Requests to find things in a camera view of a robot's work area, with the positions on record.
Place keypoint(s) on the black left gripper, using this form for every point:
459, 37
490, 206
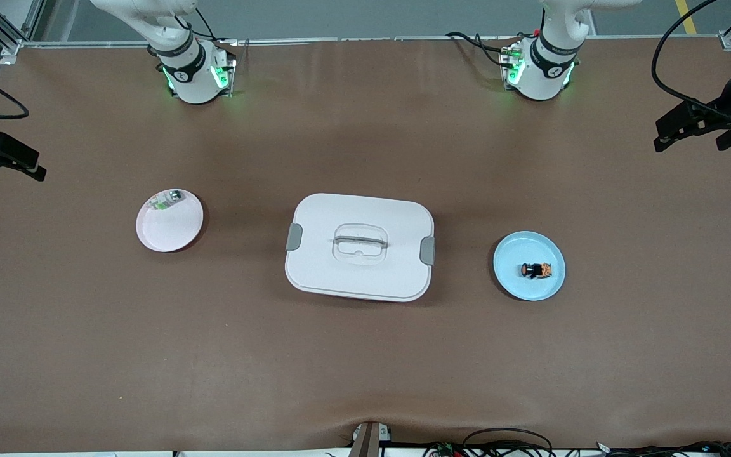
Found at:
723, 109

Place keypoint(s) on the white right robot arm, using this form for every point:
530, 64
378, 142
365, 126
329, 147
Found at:
194, 82

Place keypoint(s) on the grey box latch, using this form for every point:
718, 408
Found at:
428, 251
294, 237

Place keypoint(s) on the white lidded storage box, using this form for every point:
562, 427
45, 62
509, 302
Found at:
340, 279

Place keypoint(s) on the pink round plate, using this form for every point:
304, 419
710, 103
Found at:
169, 231

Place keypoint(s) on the light blue round plate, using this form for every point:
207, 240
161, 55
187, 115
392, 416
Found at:
529, 289

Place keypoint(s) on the green push button switch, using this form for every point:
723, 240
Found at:
165, 203

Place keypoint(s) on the camera mount post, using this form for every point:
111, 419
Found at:
368, 441

